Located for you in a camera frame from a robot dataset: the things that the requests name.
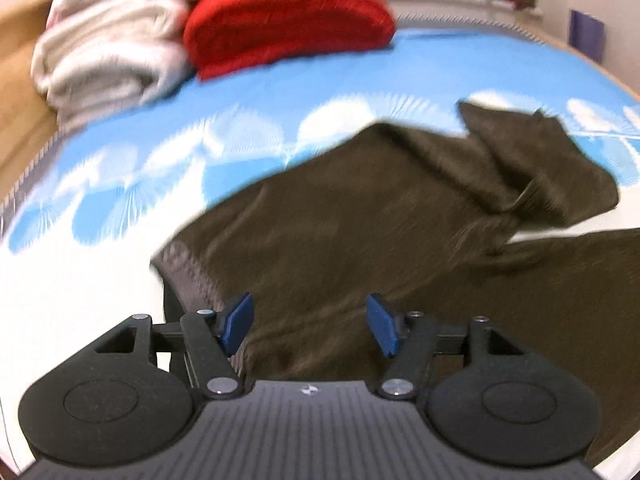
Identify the wooden bed frame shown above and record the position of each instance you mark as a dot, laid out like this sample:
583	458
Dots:
26	120

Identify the folded red blanket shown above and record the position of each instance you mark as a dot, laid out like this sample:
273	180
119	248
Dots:
224	36

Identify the dark brown corduroy pants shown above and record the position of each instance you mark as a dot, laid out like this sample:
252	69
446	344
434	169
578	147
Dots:
428	221

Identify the blue white patterned bed sheet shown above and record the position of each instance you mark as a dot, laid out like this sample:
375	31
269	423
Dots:
79	229

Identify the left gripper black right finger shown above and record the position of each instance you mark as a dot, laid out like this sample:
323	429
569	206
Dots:
484	393

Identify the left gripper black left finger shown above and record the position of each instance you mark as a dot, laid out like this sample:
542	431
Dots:
133	391

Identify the folded white grey blanket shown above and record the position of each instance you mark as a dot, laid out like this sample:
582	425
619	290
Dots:
97	58

